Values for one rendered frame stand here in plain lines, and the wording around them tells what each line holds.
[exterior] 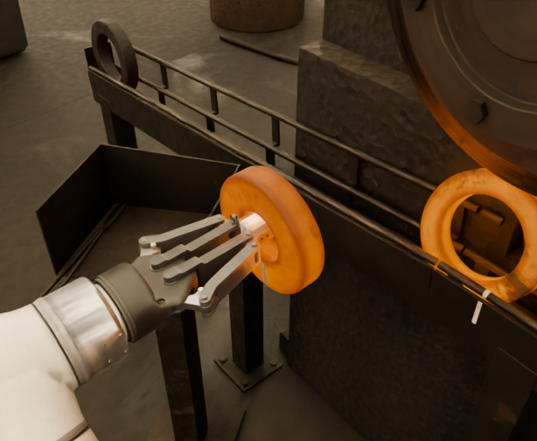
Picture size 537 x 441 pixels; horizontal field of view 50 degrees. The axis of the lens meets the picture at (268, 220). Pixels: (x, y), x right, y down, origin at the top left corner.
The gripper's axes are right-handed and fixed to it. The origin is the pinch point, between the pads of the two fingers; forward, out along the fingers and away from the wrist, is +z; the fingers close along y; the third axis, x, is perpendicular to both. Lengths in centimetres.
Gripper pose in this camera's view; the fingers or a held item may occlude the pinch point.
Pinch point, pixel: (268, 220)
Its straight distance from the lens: 66.3
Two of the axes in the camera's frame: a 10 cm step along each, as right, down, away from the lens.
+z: 7.6, -4.5, 4.7
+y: 6.4, 4.7, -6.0
